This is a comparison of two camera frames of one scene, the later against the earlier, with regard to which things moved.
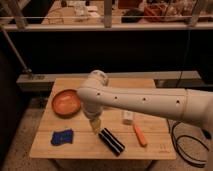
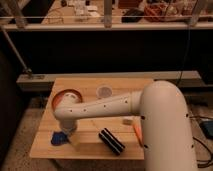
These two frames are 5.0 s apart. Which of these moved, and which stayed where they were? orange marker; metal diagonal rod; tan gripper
Moved: tan gripper
Stayed: orange marker; metal diagonal rod
